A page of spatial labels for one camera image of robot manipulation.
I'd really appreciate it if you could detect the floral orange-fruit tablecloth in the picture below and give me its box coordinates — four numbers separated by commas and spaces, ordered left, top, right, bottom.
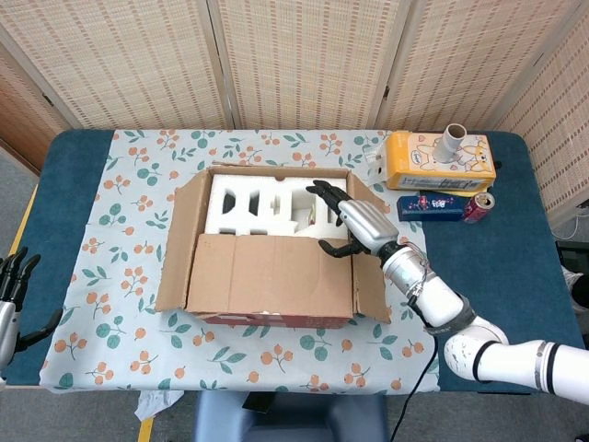
39, 128, 442, 395

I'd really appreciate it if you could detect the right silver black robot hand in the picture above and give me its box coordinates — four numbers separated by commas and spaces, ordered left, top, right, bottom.
306, 179, 400, 259

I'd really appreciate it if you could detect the woven bamboo folding screen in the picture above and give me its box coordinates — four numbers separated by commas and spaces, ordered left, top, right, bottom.
0, 0, 589, 227

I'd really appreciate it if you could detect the white foam insert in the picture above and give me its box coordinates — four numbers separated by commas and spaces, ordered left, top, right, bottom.
204, 172, 350, 240

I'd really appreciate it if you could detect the red soda can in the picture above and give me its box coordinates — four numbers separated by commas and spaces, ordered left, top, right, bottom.
462, 192, 496, 225

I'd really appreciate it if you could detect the black power cable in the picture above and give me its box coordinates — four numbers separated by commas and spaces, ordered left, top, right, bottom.
388, 340, 438, 442

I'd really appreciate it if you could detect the grey cardboard tube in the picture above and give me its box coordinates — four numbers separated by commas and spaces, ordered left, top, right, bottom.
433, 123, 468, 165

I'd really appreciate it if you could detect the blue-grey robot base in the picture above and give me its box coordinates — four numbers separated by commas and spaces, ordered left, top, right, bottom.
192, 391, 387, 442

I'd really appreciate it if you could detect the dark blue rectangular box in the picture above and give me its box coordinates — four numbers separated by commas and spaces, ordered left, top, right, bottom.
396, 193, 464, 225

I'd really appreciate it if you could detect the red and brown cardboard box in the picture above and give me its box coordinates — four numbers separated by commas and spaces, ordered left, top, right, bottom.
155, 159, 392, 329

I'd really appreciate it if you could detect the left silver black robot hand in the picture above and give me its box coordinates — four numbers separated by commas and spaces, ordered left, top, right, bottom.
0, 247, 64, 372

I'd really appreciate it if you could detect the yellow corgi tissue pack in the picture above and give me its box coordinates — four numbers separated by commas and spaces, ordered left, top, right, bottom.
366, 131, 498, 192

